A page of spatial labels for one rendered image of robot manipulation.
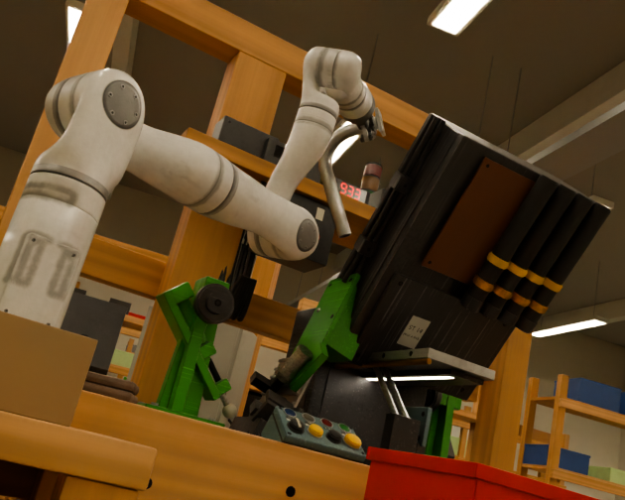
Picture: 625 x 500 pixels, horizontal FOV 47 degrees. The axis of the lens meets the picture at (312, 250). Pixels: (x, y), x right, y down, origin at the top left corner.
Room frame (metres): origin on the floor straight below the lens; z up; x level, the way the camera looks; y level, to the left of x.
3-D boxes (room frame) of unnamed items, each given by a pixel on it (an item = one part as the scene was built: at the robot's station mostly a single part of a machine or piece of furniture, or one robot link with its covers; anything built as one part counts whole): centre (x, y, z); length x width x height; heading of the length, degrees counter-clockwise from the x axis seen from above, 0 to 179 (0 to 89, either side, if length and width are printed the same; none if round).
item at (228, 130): (1.64, 0.23, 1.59); 0.15 x 0.07 x 0.07; 114
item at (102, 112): (0.83, 0.30, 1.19); 0.09 x 0.09 x 0.17; 52
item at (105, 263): (1.89, 0.02, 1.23); 1.30 x 0.05 x 0.09; 114
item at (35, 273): (0.82, 0.30, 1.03); 0.09 x 0.09 x 0.17; 30
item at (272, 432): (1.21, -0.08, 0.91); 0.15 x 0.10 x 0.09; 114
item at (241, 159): (1.80, -0.02, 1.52); 0.90 x 0.25 x 0.04; 114
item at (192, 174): (0.91, 0.26, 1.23); 0.27 x 0.10 x 0.09; 142
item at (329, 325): (1.47, -0.09, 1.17); 0.13 x 0.12 x 0.20; 114
